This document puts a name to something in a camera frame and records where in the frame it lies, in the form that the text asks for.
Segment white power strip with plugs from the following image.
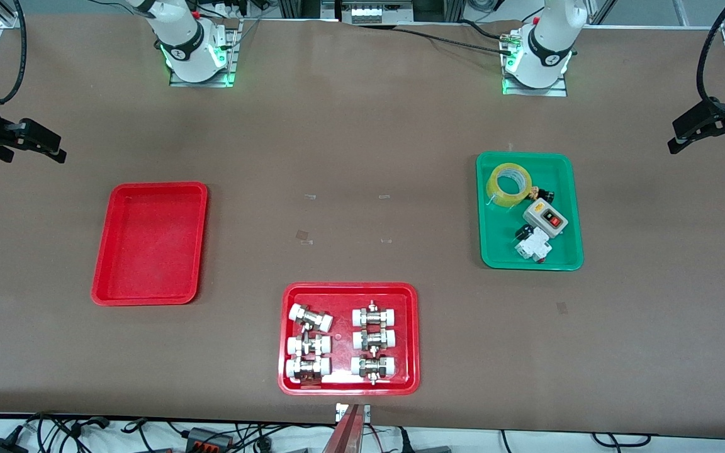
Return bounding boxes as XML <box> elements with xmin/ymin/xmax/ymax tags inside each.
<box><xmin>202</xmin><ymin>0</ymin><xmax>275</xmax><ymax>18</ymax></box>

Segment white circuit breaker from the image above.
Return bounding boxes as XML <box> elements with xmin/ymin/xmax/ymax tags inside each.
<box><xmin>515</xmin><ymin>228</ymin><xmax>553</xmax><ymax>262</ymax></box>

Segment grey switch box red button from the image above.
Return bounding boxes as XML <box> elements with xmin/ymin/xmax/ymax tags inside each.
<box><xmin>523</xmin><ymin>200</ymin><xmax>568</xmax><ymax>235</ymax></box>

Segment red aluminium bar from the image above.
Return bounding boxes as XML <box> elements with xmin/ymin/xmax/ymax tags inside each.
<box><xmin>322</xmin><ymin>405</ymin><xmax>363</xmax><ymax>453</ymax></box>

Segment metal valve white end caps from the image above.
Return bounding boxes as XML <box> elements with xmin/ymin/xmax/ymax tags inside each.
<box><xmin>289</xmin><ymin>303</ymin><xmax>334</xmax><ymax>333</ymax></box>
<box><xmin>352</xmin><ymin>300</ymin><xmax>398</xmax><ymax>328</ymax></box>
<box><xmin>350</xmin><ymin>354</ymin><xmax>397</xmax><ymax>385</ymax></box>
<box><xmin>352</xmin><ymin>328</ymin><xmax>397</xmax><ymax>352</ymax></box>
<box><xmin>285</xmin><ymin>356</ymin><xmax>332</xmax><ymax>384</ymax></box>
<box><xmin>286</xmin><ymin>332</ymin><xmax>332</xmax><ymax>357</ymax></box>

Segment aluminium frame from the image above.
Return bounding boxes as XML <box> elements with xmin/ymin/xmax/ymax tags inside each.
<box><xmin>278</xmin><ymin>0</ymin><xmax>465</xmax><ymax>25</ymax></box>

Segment grey power strip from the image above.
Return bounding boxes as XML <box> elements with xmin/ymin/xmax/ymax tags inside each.
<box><xmin>350</xmin><ymin>4</ymin><xmax>414</xmax><ymax>25</ymax></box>

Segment right arm aluminium base plate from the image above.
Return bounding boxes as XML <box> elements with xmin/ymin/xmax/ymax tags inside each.
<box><xmin>169</xmin><ymin>18</ymin><xmax>242</xmax><ymax>88</ymax></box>

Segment red plastic tray with valves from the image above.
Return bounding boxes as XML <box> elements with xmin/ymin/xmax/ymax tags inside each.
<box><xmin>278</xmin><ymin>282</ymin><xmax>420</xmax><ymax>396</ymax></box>

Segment black block orange connectors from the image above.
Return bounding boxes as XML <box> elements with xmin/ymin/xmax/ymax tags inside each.
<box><xmin>185</xmin><ymin>427</ymin><xmax>232</xmax><ymax>452</ymax></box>

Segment green plastic tray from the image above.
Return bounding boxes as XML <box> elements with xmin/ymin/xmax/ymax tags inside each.
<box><xmin>476</xmin><ymin>151</ymin><xmax>585</xmax><ymax>272</ymax></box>

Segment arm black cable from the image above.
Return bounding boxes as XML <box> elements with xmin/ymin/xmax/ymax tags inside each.
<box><xmin>0</xmin><ymin>0</ymin><xmax>28</xmax><ymax>106</ymax></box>
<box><xmin>697</xmin><ymin>0</ymin><xmax>725</xmax><ymax>104</ymax></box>

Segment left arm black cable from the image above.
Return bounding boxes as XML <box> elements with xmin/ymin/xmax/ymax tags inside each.
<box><xmin>697</xmin><ymin>0</ymin><xmax>725</xmax><ymax>104</ymax></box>

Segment left arm aluminium base plate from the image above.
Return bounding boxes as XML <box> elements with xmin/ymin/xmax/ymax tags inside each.
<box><xmin>502</xmin><ymin>31</ymin><xmax>569</xmax><ymax>98</ymax></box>

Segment small metal mounting plate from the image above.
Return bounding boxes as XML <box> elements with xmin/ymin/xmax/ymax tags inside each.
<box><xmin>335</xmin><ymin>403</ymin><xmax>371</xmax><ymax>423</ymax></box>

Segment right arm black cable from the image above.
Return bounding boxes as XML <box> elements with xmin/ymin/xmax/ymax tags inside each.
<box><xmin>0</xmin><ymin>0</ymin><xmax>28</xmax><ymax>106</ymax></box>

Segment yellow packing tape roll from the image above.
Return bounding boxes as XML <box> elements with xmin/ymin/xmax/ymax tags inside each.
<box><xmin>487</xmin><ymin>162</ymin><xmax>532</xmax><ymax>206</ymax></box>

